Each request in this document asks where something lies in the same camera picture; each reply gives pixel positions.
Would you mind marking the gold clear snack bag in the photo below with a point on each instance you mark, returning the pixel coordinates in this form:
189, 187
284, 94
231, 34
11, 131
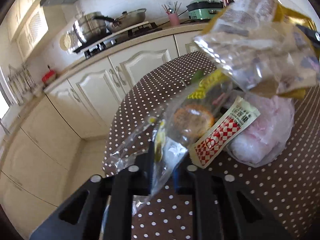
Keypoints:
257, 44

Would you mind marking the steel wok with lid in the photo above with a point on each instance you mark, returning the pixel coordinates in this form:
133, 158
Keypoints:
126, 20

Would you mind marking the cream upper kitchen cabinets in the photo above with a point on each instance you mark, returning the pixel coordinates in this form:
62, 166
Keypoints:
26, 25

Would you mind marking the brown polka dot tablecloth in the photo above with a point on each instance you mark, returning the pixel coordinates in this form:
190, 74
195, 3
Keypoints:
288, 187

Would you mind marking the cream kitchen cabinets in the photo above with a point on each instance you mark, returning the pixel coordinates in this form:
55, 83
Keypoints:
57, 143
26, 25

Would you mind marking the pink plastic bag bundle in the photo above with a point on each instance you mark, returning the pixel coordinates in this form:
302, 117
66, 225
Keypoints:
265, 138

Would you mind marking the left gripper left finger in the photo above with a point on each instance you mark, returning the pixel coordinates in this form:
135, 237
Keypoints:
101, 206

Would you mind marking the stainless steel steamer pot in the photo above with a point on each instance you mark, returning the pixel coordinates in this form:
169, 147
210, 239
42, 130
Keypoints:
87, 27

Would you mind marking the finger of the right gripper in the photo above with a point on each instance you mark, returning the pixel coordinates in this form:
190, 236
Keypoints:
311, 34

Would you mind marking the hanging utensil rack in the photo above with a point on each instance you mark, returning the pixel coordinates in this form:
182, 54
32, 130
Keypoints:
20, 83

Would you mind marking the green electric cooker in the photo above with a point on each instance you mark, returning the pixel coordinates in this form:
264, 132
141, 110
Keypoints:
204, 9

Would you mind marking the cream lower kitchen cabinets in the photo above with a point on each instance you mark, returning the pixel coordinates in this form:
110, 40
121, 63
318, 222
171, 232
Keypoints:
57, 143

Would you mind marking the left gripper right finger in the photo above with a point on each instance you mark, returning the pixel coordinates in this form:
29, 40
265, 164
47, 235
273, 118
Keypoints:
223, 208

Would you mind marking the clear bag with pastry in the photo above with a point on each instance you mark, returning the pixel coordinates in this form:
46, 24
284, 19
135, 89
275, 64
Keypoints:
170, 129

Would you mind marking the round cream strainer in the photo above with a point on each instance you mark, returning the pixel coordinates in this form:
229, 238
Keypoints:
66, 42

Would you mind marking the black gas stove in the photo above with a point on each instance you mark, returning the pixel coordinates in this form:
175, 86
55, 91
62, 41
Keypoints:
103, 42

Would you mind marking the pink utensil holder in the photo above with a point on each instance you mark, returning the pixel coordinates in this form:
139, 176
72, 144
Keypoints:
171, 10

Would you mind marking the red white checkered wrapper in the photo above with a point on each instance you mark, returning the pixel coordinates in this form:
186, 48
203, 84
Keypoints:
238, 117

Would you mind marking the red bowl on counter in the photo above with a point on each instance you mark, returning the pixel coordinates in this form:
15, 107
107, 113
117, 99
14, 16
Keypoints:
49, 77

